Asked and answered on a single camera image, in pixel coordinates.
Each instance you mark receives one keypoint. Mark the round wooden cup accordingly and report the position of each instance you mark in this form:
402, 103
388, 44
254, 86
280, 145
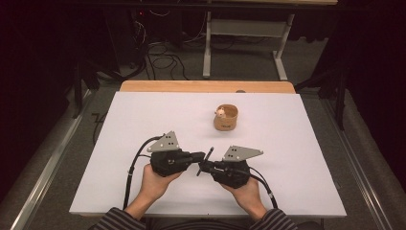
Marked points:
226, 123

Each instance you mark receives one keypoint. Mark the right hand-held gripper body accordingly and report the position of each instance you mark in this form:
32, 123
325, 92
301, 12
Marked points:
234, 174

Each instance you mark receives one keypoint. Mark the small pale figurine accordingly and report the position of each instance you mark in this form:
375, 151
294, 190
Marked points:
220, 112

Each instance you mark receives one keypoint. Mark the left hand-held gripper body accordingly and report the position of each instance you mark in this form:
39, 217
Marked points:
167, 163

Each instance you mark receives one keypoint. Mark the person's right hand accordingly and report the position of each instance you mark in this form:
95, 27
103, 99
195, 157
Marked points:
245, 195

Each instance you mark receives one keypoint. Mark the white metal stand frame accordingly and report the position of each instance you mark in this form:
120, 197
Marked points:
207, 54

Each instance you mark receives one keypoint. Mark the black metal stand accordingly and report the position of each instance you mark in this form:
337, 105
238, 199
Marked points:
77, 89
341, 99

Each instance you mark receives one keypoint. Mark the white board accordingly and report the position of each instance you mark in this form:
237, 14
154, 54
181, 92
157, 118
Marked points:
287, 179

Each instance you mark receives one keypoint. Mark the person's left hand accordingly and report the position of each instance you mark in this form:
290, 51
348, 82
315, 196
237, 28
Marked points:
156, 187

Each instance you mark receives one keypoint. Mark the aluminium rail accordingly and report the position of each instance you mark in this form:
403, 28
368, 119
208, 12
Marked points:
48, 174
357, 159

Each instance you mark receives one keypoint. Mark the black pen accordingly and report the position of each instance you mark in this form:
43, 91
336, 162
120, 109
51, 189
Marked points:
209, 155

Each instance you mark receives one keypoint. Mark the wooden table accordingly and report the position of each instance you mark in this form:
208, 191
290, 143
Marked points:
191, 86

